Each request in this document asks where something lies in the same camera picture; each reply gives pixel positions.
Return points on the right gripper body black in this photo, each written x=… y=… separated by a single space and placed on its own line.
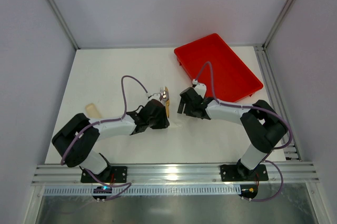
x=188 y=101

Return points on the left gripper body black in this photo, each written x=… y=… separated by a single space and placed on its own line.
x=160 y=113

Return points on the gold knife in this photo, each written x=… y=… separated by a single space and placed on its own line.
x=167 y=105

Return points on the silver spoon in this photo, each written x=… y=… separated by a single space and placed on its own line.
x=165 y=96

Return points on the silver fork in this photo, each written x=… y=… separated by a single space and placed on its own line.
x=160 y=95

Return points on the white paper napkin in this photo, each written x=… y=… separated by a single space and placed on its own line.
x=174 y=125

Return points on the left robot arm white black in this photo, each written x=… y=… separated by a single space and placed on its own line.
x=75 y=141

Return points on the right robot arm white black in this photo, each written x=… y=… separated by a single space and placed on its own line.
x=264 y=129

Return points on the red plastic tray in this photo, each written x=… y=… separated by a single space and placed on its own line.
x=233 y=80

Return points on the wooden utensil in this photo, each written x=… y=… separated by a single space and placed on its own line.
x=92 y=111

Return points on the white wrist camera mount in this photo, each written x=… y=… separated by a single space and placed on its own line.
x=199 y=88

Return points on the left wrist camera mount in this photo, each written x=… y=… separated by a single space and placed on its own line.
x=151 y=96

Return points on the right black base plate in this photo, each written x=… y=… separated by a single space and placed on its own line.
x=239 y=173

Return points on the slotted white cable duct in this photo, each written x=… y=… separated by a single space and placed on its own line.
x=143 y=190

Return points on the right side aluminium rail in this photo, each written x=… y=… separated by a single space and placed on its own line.
x=291 y=151

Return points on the aluminium rail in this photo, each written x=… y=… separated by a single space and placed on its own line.
x=291 y=151
x=291 y=172

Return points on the aluminium front rail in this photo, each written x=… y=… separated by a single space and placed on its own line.
x=291 y=172

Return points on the right aluminium frame post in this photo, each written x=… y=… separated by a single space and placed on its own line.
x=278 y=22

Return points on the aluminium frame post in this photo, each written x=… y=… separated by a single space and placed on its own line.
x=278 y=22
x=59 y=17

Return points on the left aluminium frame post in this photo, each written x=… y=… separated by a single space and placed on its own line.
x=59 y=17

